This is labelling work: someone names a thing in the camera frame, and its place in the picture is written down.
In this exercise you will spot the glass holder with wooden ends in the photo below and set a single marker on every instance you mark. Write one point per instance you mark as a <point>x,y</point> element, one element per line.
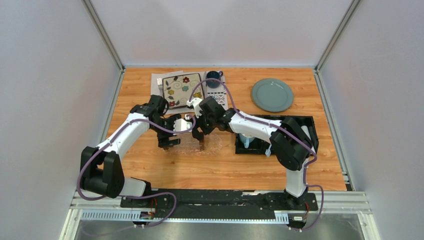
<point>187,145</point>

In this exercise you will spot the black compartment organizer box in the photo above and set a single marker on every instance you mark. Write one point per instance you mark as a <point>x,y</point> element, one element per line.
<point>258,146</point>

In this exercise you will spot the square floral ceramic plate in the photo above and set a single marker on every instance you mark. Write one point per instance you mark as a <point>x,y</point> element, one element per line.
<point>178,89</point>

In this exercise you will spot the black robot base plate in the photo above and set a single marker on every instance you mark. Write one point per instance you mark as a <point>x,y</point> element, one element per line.
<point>220,204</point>

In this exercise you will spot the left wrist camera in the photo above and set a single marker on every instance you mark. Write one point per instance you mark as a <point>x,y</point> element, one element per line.
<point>184,124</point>

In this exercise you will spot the aluminium frame rail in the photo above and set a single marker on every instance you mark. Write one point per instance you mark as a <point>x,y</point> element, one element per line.
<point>329,202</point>

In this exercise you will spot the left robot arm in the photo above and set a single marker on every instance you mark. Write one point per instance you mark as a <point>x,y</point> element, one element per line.
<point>101,172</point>

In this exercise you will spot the round grey-blue plate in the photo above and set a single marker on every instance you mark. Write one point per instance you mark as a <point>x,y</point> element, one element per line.
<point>272,95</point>

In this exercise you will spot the white mug with blue handle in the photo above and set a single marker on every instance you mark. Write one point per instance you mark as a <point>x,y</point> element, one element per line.
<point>246,139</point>

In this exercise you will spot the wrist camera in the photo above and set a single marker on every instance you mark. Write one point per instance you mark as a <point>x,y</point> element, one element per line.
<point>184,124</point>
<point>195,105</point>

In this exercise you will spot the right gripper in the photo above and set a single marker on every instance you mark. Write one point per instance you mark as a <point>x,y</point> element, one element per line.
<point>196,133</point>

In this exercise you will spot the light blue toothbrush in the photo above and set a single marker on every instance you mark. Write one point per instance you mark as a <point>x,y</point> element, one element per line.
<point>268,151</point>

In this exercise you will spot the dark blue ceramic cup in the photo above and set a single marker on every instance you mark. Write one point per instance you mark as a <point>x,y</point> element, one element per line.
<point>214,78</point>

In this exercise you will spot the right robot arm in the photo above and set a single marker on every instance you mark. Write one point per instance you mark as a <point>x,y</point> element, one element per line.
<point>291,145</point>

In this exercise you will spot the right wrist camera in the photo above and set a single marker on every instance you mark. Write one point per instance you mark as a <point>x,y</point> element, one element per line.
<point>195,105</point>

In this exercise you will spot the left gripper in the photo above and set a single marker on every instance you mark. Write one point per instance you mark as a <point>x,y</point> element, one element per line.
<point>163,140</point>

